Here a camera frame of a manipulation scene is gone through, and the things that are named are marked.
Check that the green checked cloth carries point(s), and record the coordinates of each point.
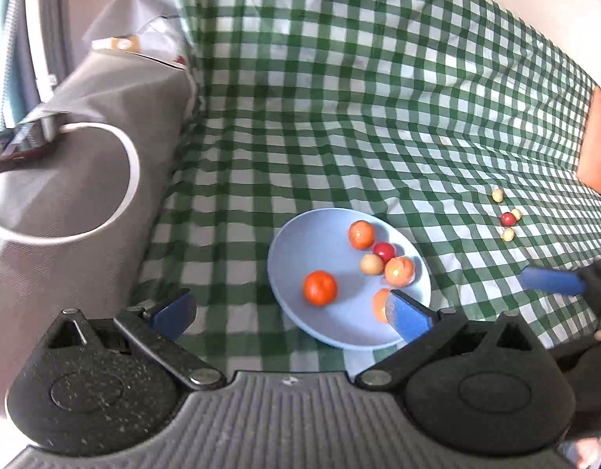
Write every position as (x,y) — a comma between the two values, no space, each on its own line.
(354,97)

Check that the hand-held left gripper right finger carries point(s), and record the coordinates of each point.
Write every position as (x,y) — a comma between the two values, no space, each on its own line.
(408,318)

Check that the teal striped curtain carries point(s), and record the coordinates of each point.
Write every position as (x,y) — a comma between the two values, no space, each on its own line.
(10,58)

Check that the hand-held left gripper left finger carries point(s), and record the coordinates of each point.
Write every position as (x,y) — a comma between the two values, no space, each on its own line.
(176,311)

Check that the deep orange tomato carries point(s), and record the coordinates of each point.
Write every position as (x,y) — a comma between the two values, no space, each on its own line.
(320,288)

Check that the red cherry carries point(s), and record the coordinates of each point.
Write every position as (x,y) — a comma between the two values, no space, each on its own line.
(508,218)
(384,251)

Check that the grey metal frame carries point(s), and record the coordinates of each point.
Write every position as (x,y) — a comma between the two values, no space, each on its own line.
(46,34)

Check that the light blue plate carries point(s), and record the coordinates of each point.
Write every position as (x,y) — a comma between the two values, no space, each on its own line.
(329,317)

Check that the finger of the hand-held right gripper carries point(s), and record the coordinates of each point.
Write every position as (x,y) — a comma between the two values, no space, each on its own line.
(549,281)

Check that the orange cushion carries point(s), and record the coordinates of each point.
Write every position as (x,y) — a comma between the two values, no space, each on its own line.
(598,141)

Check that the beige longan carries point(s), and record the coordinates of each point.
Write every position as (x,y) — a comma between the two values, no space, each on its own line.
(516,213)
(372,264)
(497,196)
(508,234)

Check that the light grey printed cloth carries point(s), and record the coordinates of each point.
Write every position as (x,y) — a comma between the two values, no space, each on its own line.
(134,24)

